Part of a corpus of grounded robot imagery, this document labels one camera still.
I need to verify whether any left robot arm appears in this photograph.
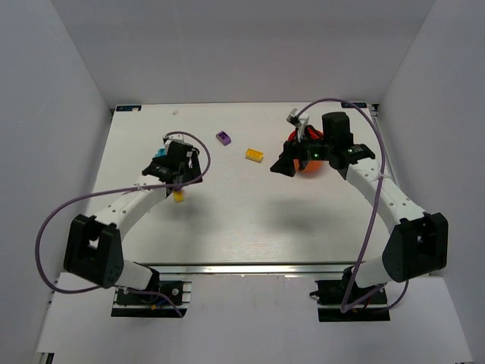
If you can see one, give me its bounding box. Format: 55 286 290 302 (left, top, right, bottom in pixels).
64 140 202 291

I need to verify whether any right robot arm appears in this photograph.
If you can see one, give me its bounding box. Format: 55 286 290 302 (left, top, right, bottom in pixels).
270 108 449 289

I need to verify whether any teal lego piece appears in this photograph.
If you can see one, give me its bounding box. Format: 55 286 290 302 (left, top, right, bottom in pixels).
155 148 166 158

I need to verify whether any small yellow lego brick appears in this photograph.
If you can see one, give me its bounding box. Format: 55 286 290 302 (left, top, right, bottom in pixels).
173 191 185 202

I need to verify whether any orange round divided container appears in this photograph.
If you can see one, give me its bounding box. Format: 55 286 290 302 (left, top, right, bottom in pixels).
286 128 327 174

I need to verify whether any large yellow lego brick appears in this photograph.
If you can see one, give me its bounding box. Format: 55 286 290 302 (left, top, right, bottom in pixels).
245 149 264 163

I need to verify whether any right corner label sticker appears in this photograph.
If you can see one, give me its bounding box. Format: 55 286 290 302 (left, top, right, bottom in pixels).
340 102 368 108

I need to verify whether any corner label sticker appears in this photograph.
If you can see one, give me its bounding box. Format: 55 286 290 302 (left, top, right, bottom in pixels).
115 105 142 112
340 102 368 108

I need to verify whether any purple lego brick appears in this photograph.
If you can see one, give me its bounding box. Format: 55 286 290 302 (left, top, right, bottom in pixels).
216 130 232 146

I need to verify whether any left corner label sticker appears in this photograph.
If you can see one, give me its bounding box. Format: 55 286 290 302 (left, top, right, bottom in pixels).
115 105 142 112

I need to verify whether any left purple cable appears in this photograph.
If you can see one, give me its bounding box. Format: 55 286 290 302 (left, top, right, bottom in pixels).
35 130 211 318

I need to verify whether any purple cable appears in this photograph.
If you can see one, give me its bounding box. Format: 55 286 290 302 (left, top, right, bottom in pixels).
297 97 412 315
35 130 211 318

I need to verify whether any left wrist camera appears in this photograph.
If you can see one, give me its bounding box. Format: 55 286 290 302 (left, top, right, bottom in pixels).
163 133 192 152

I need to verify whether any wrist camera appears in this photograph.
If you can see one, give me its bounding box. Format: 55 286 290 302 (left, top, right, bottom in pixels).
286 108 309 142
163 133 192 152

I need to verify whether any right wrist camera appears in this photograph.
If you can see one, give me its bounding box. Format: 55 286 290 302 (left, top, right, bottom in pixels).
286 108 309 142

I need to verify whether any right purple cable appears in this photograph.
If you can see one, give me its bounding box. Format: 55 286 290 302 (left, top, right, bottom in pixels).
297 97 412 315

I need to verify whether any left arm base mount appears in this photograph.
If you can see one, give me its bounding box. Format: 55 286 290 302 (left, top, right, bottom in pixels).
111 280 192 319

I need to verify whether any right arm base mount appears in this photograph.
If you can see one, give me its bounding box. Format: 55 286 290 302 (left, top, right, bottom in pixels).
309 280 390 323

